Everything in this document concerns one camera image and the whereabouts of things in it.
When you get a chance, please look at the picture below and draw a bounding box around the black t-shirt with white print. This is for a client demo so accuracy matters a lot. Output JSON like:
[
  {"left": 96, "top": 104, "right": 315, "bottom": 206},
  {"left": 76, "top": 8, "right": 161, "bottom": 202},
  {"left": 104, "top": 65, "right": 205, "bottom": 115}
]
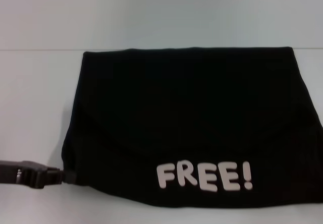
[{"left": 60, "top": 46, "right": 323, "bottom": 224}]

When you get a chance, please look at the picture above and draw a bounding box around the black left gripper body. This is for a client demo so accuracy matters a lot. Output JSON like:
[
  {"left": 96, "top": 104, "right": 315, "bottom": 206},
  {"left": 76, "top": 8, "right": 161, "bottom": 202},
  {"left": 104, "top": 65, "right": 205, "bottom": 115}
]
[{"left": 0, "top": 159, "right": 46, "bottom": 189}]

